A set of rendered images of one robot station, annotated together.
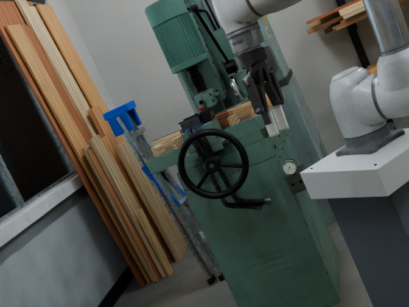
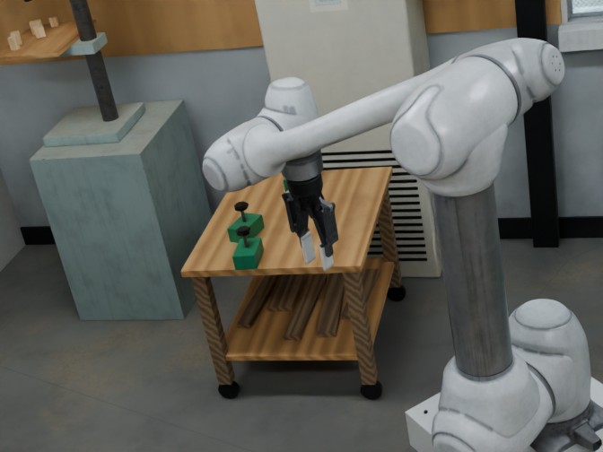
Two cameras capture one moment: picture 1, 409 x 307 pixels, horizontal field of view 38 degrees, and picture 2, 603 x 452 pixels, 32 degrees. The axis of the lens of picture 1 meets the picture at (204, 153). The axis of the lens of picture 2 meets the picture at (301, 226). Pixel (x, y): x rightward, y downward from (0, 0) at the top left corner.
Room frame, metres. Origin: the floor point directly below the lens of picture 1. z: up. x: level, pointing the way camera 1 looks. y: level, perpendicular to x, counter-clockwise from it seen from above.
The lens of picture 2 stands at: (1.72, -2.21, 2.11)
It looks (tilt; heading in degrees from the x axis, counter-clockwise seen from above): 28 degrees down; 95
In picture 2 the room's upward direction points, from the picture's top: 11 degrees counter-clockwise
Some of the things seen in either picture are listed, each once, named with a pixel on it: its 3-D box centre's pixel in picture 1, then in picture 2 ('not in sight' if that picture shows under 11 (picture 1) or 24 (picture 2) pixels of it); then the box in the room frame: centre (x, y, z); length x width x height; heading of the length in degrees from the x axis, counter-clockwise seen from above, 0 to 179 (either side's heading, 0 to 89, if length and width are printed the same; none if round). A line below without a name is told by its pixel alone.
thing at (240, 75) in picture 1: (244, 83); not in sight; (2.77, -0.31, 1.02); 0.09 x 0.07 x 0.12; 74
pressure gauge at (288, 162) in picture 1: (290, 168); not in sight; (2.36, -0.30, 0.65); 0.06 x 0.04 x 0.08; 74
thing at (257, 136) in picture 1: (223, 145); not in sight; (2.58, -0.09, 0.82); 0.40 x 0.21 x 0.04; 74
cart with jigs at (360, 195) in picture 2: not in sight; (302, 269); (1.42, 0.82, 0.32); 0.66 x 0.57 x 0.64; 77
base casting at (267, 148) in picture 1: (234, 149); not in sight; (2.76, -0.14, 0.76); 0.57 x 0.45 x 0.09; 164
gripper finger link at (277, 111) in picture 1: (280, 117); (326, 255); (1.58, -0.23, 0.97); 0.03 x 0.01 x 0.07; 48
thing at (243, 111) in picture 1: (224, 119); not in sight; (2.63, -0.14, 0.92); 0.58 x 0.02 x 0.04; 74
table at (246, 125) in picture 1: (211, 140); not in sight; (2.54, -0.05, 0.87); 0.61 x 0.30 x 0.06; 74
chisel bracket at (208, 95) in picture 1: (207, 100); not in sight; (2.66, -0.11, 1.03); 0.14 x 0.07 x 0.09; 164
